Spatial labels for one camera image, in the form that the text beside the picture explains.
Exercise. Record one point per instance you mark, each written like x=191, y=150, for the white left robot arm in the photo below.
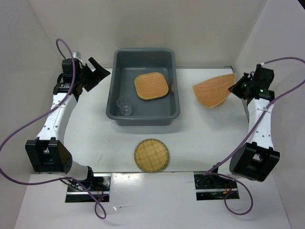
x=47, y=152

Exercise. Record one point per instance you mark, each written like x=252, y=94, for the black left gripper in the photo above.
x=99, y=73

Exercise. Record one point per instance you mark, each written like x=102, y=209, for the square woven bamboo tray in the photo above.
x=151, y=86

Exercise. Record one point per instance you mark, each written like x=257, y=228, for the grey plastic bin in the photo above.
x=129, y=63

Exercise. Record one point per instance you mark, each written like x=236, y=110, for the round orange woven tray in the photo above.
x=219, y=104

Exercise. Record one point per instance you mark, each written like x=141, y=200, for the clear plastic cup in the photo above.
x=124, y=105

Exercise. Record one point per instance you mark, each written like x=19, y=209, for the fan-shaped woven bamboo tray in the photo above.
x=214, y=90

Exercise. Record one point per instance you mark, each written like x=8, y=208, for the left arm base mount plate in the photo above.
x=99, y=186

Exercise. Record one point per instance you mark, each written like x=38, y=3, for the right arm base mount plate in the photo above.
x=214, y=187

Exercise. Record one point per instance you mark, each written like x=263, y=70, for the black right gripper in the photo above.
x=235, y=88

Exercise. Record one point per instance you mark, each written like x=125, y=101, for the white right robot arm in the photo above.
x=256, y=157

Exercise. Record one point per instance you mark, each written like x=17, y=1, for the round yellow bamboo tray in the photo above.
x=151, y=155

